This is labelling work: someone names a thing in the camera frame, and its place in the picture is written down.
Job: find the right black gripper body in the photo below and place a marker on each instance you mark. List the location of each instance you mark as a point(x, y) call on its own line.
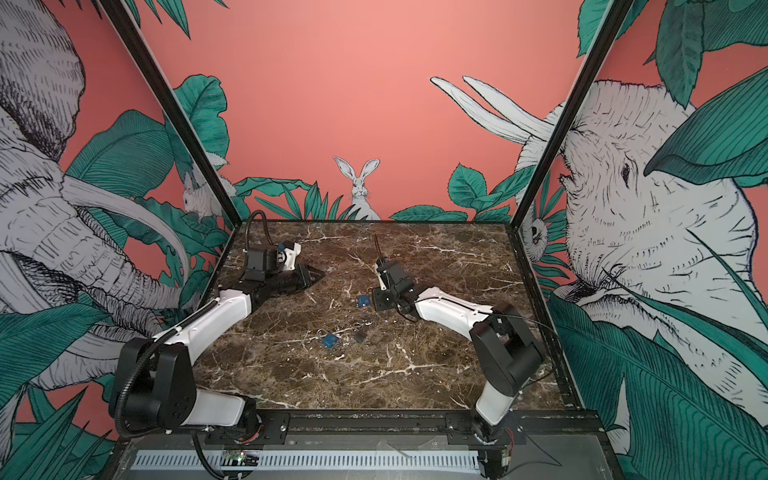
point(385, 300)

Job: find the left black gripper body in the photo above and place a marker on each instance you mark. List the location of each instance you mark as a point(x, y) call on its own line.
point(288, 281)

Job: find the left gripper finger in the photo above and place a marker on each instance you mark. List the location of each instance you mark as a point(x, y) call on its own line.
point(311, 273)
point(305, 284)

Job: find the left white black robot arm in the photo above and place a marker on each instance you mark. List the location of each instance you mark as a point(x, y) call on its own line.
point(155, 390)

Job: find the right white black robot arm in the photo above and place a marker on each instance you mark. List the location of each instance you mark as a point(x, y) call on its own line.
point(508, 352)

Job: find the blue padlock front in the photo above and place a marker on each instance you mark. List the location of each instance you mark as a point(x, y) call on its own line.
point(330, 340)

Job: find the small green circuit board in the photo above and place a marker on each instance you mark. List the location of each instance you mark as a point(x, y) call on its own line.
point(242, 459)

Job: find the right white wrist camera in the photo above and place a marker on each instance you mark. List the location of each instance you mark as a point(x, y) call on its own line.
point(379, 264)

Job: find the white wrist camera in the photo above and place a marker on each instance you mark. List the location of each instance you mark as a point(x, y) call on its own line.
point(288, 252)
point(379, 264)

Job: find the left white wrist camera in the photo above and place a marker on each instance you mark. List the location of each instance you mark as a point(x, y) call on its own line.
point(288, 252)

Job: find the black front mounting rail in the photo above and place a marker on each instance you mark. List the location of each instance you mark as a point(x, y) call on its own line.
point(459, 427)

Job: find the white slotted cable duct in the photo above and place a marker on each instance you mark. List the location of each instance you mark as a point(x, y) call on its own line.
point(330, 460)

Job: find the left black frame post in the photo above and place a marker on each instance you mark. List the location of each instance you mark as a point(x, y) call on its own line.
point(128, 31)

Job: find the black frame post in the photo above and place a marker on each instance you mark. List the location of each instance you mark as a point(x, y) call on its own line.
point(128, 31)
point(603, 41)

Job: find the right black frame post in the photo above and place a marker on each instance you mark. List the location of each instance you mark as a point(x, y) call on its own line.
point(603, 41)

